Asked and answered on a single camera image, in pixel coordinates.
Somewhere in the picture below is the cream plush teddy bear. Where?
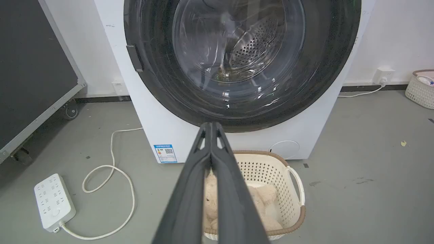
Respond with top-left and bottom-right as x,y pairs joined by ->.
204,175 -> 283,232

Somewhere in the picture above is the white power strip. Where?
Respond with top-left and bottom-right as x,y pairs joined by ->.
34,174 -> 77,233

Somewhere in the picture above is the small white woven basket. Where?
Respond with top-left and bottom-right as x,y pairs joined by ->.
405,69 -> 434,110

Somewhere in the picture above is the white front-load washing machine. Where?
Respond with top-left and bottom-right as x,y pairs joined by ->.
94,0 -> 376,164

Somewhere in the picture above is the white power strip cable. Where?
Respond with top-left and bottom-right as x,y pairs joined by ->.
60,127 -> 143,241

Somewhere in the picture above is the white cable from wall plug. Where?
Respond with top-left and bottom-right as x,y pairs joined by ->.
338,85 -> 385,98

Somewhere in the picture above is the white wall socket with plug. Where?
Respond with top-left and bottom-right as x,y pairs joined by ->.
373,67 -> 396,85

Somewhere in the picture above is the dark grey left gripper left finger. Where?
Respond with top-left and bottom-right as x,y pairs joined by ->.
152,122 -> 212,244

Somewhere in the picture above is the round black glass washer door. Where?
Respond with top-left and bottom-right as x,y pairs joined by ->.
123,0 -> 362,133

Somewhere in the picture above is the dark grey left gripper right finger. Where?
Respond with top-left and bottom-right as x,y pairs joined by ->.
211,122 -> 271,244

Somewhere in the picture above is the blue energy label sticker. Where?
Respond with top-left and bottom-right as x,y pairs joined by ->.
153,144 -> 178,164

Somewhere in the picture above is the white wall outlet plate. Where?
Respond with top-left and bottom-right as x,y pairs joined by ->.
112,79 -> 126,96

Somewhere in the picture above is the black panel on wheeled frame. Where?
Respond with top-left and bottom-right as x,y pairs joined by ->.
0,0 -> 86,166

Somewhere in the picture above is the cream plastic laundry basket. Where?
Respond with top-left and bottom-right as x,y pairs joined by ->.
202,150 -> 306,241

